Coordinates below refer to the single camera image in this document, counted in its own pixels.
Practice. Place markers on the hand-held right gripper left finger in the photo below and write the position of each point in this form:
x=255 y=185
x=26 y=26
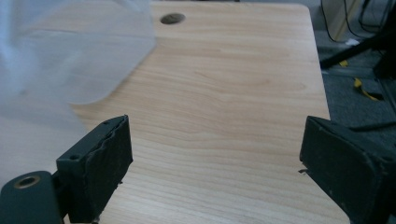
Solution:
x=93 y=169

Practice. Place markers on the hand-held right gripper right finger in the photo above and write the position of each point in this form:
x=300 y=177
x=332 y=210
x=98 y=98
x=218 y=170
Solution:
x=345 y=168

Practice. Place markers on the translucent white plastic bag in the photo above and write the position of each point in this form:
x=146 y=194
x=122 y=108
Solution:
x=59 y=59

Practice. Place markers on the yellow floor tape strip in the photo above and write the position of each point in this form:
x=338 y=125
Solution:
x=343 y=63
x=364 y=88

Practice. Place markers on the black tripod leg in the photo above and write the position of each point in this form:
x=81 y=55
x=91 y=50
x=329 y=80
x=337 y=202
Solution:
x=369 y=46

